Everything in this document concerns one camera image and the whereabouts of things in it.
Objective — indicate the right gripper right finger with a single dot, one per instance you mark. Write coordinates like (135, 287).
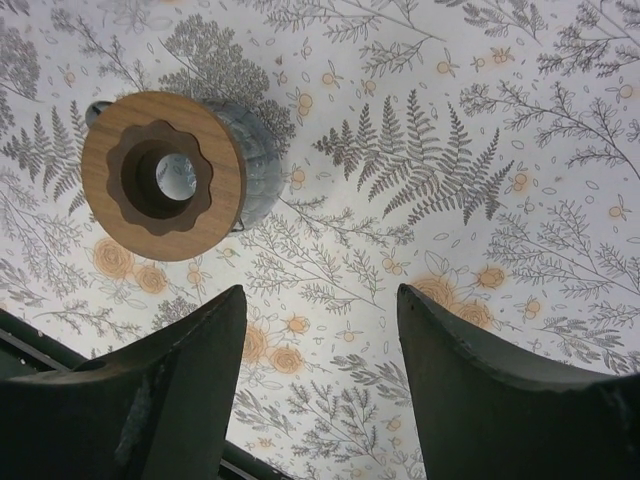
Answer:
(488, 409)

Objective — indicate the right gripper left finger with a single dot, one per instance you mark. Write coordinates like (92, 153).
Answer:
(158, 408)

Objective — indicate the round wooden dripper base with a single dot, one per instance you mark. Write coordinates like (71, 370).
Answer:
(121, 153)

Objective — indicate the grey glass coffee server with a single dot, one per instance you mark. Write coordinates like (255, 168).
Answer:
(176, 176)

